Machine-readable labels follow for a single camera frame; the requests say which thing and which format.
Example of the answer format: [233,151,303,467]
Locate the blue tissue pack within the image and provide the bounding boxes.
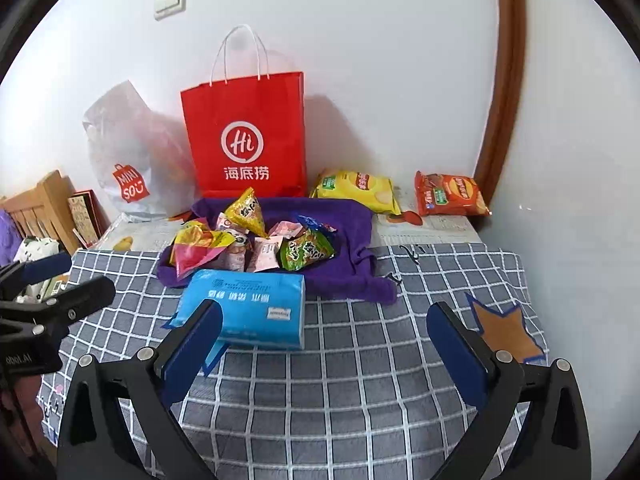
[177,269,306,351]

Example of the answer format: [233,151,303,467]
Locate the grey checked blanket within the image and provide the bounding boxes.
[37,242,548,480]

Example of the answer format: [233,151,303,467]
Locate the yellow triangular snack packet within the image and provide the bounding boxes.
[222,187,268,238]

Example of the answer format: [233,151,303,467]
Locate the orange chip bag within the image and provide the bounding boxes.
[414,170,491,218]

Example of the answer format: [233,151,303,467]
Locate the panda print snack packet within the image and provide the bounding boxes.
[215,230,253,272]

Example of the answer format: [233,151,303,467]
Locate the white plastic bag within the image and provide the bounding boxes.
[82,80,198,223]

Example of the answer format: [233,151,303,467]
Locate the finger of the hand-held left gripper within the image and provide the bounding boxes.
[0,275,117,333]
[0,252,73,288]

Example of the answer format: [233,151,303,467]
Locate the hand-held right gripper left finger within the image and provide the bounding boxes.
[57,299,224,480]

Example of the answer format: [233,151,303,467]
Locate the yellow chip bag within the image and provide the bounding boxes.
[310,169,402,216]

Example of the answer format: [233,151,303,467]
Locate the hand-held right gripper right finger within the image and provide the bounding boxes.
[426,302,592,480]

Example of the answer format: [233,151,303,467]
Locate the red paper bag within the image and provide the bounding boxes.
[180,24,307,200]

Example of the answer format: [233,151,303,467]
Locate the green snack packet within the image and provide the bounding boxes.
[277,227,337,272]

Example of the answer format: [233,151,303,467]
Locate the wooden bed headboard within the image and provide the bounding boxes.
[0,170,81,256]

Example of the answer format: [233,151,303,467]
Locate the purple towel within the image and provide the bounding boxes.
[157,196,398,306]

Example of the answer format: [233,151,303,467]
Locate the brown wooden door frame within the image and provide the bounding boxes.
[472,0,528,211]

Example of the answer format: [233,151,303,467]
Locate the white spotted cloth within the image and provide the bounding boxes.
[12,237,61,263]

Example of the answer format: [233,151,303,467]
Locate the pink peach snack packet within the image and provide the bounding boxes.
[267,219,303,238]

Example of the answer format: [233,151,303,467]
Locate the red snack packet blue end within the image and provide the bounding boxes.
[295,215,338,236]

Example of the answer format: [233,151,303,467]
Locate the purple plush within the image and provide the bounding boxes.
[0,210,16,261]

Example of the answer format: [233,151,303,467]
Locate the white light switch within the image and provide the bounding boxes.
[153,0,187,22]

